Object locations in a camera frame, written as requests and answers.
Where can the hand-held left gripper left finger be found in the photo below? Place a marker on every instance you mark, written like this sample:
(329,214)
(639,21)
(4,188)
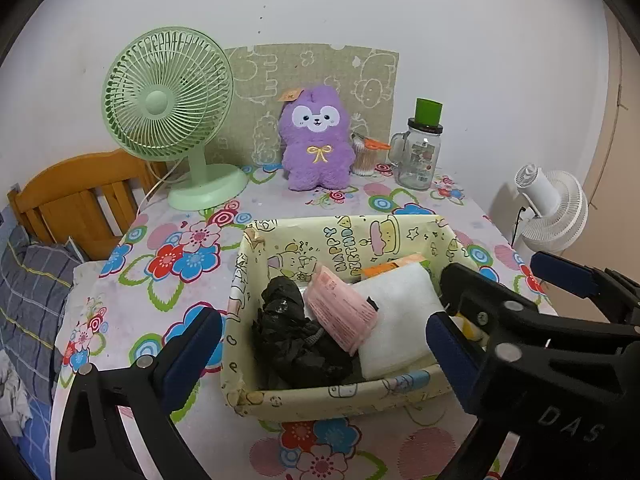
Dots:
(195,355)

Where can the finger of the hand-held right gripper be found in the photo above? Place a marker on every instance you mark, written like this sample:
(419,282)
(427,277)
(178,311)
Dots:
(562,272)
(490,305)

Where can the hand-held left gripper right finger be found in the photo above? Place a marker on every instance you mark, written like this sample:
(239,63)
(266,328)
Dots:
(455,360)

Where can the black plastic bag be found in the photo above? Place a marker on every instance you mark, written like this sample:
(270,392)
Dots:
(290,345)

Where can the green orange tissue pack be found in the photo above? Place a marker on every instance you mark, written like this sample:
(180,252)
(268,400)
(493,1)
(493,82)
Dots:
(380,270)

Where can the yellow cartoon printed storage box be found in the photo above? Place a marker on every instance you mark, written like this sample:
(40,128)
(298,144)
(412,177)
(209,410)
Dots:
(325,402)

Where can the white floor fan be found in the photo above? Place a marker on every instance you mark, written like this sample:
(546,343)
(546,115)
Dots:
(555,210)

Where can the floral tablecloth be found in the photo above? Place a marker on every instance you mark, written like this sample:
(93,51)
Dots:
(150,285)

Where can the beige door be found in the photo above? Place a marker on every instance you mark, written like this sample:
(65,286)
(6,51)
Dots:
(620,160)

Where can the glass jar mug green lid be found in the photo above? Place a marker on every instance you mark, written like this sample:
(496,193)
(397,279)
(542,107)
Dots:
(415,160)

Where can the blue checked bed sheet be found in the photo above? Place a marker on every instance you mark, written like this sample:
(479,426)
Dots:
(35,435)

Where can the grey plaid pillow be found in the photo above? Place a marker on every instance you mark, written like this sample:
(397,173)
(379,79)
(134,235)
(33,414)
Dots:
(30,285)

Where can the white grey crumpled cloth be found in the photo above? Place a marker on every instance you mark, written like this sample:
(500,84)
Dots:
(12,395)

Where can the cotton swab tub orange lid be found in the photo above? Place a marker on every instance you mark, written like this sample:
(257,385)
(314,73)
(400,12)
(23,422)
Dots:
(365,162)

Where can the wooden bed headboard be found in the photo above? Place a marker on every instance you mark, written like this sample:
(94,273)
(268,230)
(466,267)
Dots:
(65,185)

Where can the purple plush toy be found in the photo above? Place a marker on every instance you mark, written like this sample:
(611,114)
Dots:
(315,165)

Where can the green desk fan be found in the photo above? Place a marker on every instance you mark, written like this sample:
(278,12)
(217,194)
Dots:
(160,100)

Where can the green cartoon printed board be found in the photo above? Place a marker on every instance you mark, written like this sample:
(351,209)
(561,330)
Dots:
(260,85)

